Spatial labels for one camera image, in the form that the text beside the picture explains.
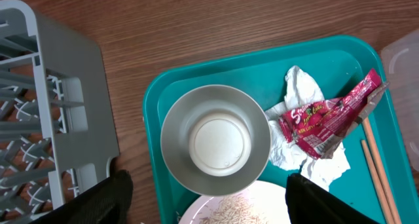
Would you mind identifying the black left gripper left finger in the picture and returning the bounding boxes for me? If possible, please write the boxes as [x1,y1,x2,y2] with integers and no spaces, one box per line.
[31,170,134,224]

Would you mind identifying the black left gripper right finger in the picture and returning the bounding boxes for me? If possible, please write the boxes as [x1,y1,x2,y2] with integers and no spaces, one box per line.
[285,173,376,224]

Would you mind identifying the white plate with rice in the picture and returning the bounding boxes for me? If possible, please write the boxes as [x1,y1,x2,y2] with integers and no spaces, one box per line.
[179,181,291,224]

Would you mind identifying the red snack wrapper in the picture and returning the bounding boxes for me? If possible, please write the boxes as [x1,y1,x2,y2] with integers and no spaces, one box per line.
[278,69,389,159]

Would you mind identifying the white napkin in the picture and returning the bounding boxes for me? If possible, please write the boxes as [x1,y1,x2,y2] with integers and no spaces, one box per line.
[265,65,350,191]

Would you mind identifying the grey metal bowl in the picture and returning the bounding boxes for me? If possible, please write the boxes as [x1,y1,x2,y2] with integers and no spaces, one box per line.
[160,84,272,196]

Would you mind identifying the white plastic cup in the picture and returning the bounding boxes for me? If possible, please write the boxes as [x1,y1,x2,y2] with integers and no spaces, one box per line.
[189,113,251,177]

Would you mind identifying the grey dishwasher rack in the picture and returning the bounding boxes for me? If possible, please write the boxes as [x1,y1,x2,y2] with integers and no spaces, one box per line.
[1,0,119,223]

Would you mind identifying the wooden chopstick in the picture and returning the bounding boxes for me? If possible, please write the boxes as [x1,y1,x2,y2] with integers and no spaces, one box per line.
[362,117,401,224]
[361,140,395,224]

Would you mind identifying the teal plastic tray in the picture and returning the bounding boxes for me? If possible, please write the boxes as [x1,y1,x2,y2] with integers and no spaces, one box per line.
[143,35,418,223]

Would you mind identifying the clear plastic bin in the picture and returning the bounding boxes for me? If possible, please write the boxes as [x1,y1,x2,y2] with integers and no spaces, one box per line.
[380,30,418,171]

